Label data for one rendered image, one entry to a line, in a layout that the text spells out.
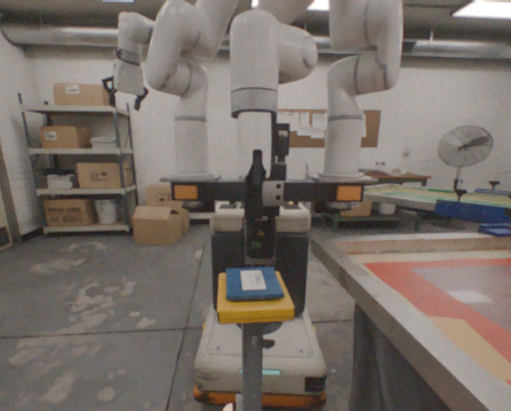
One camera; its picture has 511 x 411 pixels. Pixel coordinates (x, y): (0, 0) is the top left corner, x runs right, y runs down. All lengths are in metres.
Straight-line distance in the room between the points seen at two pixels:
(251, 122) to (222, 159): 3.73
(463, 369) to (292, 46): 0.45
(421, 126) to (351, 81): 4.61
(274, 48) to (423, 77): 5.02
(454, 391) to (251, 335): 0.30
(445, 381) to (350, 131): 0.56
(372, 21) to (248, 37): 0.39
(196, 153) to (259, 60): 0.38
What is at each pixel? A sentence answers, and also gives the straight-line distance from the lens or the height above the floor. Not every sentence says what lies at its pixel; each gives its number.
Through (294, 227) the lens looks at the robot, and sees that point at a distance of 1.29.
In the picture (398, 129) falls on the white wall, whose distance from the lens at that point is 5.07.
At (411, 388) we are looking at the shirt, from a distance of 0.59.
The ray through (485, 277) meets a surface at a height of 0.95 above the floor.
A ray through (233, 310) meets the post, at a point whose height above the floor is 0.95.
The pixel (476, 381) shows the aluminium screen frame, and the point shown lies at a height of 0.99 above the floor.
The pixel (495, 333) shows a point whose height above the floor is 0.95.
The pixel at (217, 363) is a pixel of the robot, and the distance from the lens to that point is 1.31.
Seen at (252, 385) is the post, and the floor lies 0.75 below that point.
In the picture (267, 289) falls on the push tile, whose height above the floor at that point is 0.97.
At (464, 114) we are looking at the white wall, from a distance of 5.85.
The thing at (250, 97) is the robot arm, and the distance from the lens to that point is 0.38.
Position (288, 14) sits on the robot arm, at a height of 1.46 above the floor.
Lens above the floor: 1.20
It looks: 13 degrees down
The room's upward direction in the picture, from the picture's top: straight up
